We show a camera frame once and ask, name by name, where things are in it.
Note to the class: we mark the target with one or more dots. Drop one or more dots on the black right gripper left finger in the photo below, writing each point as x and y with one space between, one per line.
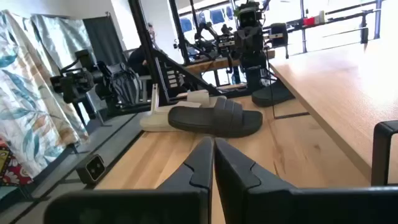
186 205

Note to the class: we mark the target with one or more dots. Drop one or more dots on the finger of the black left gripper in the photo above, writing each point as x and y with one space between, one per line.
226 42
280 37

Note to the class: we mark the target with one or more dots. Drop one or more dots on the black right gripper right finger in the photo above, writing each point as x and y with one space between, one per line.
248 199

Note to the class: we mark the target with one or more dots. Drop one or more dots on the black slide sandal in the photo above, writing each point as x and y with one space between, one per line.
270 95
217 119

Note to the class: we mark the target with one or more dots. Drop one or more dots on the white slide sandal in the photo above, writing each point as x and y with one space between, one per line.
155 121
199 96

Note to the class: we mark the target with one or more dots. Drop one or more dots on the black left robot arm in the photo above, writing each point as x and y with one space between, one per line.
253 74

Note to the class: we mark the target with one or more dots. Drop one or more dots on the black background robot arm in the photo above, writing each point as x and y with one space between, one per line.
208 40

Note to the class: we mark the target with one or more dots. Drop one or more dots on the wooden background table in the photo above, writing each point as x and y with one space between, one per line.
214 64

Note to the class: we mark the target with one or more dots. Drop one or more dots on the red box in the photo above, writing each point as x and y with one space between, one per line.
309 21

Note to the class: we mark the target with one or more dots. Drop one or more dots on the person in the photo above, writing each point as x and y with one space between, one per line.
138 59

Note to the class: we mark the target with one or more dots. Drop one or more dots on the black grey striped bag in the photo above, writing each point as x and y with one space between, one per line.
124 82

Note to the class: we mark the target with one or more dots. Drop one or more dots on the dark grey partition panel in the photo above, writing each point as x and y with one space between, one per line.
104 40

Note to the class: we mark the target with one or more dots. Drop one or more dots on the grey patterned curtain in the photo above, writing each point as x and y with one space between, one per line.
59 37

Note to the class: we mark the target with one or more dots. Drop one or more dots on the red yellow patterned cloth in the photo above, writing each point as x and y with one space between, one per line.
12 171

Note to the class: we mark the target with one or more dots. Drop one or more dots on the leaf print curtain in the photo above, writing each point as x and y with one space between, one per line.
31 109

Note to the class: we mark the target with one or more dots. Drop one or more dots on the black aluminium table frame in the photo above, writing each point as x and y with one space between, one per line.
146 46

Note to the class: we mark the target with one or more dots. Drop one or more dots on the wooden shelf black metal frame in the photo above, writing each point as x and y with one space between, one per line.
342 93

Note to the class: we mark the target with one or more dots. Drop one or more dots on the black background table frame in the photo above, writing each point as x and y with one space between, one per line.
363 28

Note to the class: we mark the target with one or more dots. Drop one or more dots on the silver frame bracket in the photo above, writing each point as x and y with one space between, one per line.
154 98

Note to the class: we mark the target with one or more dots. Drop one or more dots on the small black depth camera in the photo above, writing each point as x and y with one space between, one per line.
93 168

